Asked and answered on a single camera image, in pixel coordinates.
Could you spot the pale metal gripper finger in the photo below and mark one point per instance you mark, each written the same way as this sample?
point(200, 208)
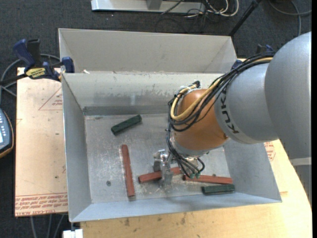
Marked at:
point(165, 183)
point(169, 174)

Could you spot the red-brown flat block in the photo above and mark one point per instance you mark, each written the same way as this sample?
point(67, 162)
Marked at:
point(210, 179)
point(149, 177)
point(128, 172)

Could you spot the dark green flat block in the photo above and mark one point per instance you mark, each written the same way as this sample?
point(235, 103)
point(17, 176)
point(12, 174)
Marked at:
point(218, 189)
point(126, 125)

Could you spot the grey metal bin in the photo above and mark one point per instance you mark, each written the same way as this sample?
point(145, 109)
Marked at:
point(104, 162)

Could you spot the brown cardboard board red print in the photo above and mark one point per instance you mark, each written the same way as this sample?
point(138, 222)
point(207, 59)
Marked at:
point(39, 145)

